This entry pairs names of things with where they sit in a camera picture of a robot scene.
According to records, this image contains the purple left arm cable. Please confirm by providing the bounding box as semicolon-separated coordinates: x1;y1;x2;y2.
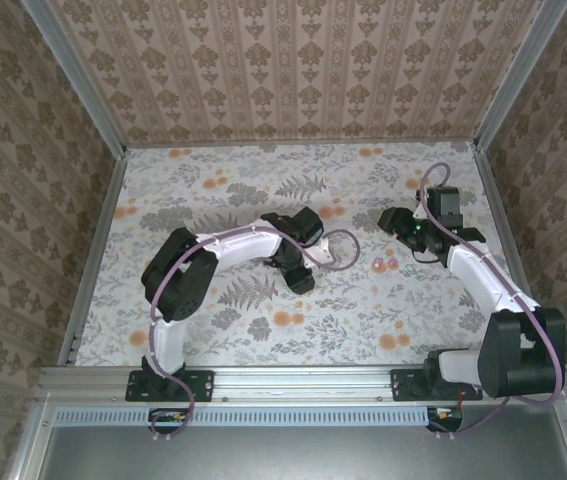
148;227;363;442

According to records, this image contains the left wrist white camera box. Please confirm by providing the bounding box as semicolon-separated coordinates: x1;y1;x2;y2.
307;239;337;267

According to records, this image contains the aluminium corner post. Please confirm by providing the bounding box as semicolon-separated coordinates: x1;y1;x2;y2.
474;0;567;151
20;0;130;157

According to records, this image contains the grey metal panel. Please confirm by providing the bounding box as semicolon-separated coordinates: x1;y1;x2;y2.
37;404;567;480

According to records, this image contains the aluminium table side rail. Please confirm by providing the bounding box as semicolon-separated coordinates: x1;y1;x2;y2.
57;147;130;366
472;142;540;312

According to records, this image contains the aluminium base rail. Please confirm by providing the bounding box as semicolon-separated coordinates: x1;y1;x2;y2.
37;364;567;404

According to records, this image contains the grey slotted cable duct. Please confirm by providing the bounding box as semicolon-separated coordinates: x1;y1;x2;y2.
55;405;432;428

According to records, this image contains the black control board with wires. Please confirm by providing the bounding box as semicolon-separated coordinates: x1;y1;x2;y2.
426;407;464;432
148;407;190;432

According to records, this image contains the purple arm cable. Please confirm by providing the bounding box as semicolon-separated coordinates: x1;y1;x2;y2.
420;162;567;441
148;227;363;442

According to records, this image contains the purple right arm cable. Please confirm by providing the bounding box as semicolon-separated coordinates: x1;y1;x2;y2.
420;162;567;441

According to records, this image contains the floral patterned table cover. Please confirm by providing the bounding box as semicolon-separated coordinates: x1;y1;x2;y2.
75;142;539;367

